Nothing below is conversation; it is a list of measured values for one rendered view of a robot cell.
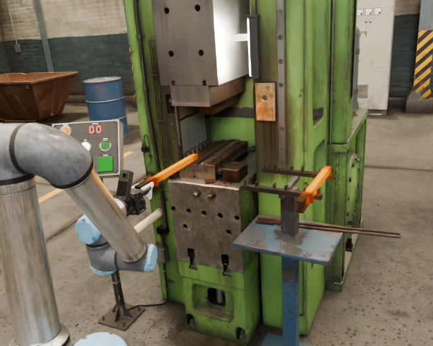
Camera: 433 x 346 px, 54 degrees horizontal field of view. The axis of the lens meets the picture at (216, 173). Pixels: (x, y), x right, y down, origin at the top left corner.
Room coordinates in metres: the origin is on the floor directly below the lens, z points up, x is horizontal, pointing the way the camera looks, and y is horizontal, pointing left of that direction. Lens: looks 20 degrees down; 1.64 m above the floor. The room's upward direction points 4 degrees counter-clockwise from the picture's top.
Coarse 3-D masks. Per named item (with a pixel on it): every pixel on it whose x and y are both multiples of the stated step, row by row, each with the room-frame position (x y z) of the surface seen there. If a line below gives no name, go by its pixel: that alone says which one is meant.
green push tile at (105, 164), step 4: (100, 160) 1.97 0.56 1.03; (104, 160) 1.97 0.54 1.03; (108, 160) 1.97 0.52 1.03; (112, 160) 1.97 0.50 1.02; (100, 164) 1.96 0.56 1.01; (104, 164) 1.96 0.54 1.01; (108, 164) 1.96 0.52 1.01; (112, 164) 1.96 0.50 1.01; (100, 168) 1.95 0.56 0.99; (104, 168) 1.95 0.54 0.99; (108, 168) 1.95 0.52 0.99; (112, 168) 1.95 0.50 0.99
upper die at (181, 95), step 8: (232, 80) 2.10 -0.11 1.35; (240, 80) 2.19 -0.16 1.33; (176, 88) 1.95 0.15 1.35; (184, 88) 1.93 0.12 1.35; (192, 88) 1.91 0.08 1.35; (200, 88) 1.89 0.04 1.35; (208, 88) 1.87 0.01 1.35; (216, 88) 1.94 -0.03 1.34; (224, 88) 2.01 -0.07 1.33; (232, 88) 2.10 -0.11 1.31; (240, 88) 2.18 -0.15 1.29; (176, 96) 1.95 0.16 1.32; (184, 96) 1.93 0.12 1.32; (192, 96) 1.91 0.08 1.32; (200, 96) 1.89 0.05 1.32; (208, 96) 1.87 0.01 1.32; (216, 96) 1.94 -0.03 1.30; (224, 96) 2.01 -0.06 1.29; (176, 104) 1.95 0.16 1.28; (184, 104) 1.93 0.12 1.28; (192, 104) 1.91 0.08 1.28; (200, 104) 1.89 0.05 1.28; (208, 104) 1.87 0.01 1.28
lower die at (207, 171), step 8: (216, 144) 2.22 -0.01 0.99; (232, 144) 2.18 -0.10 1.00; (200, 152) 2.13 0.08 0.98; (208, 152) 2.09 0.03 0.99; (232, 152) 2.06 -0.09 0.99; (208, 160) 1.93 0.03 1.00; (216, 160) 1.95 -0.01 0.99; (224, 160) 1.97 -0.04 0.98; (240, 160) 2.14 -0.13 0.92; (184, 168) 1.95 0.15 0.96; (192, 168) 1.92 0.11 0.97; (200, 168) 1.91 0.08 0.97; (208, 168) 1.88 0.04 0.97; (216, 168) 1.89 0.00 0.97; (184, 176) 1.95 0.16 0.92; (192, 176) 1.93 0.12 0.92; (200, 176) 1.91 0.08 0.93; (208, 176) 1.89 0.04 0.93; (216, 176) 1.88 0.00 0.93
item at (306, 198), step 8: (328, 168) 1.61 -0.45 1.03; (320, 176) 1.52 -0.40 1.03; (312, 184) 1.45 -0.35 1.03; (320, 184) 1.48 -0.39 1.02; (304, 192) 1.36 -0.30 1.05; (312, 192) 1.38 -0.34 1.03; (296, 200) 1.29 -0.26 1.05; (304, 200) 1.33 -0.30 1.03; (312, 200) 1.35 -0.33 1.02; (304, 208) 1.31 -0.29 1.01
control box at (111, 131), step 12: (108, 120) 2.08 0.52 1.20; (72, 132) 2.06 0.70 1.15; (84, 132) 2.05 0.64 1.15; (96, 132) 2.05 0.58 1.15; (108, 132) 2.04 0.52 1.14; (120, 132) 2.07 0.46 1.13; (96, 144) 2.02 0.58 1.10; (120, 144) 2.03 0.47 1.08; (96, 156) 1.99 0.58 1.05; (108, 156) 1.98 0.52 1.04; (120, 156) 2.00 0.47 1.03; (96, 168) 1.96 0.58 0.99; (120, 168) 1.96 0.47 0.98
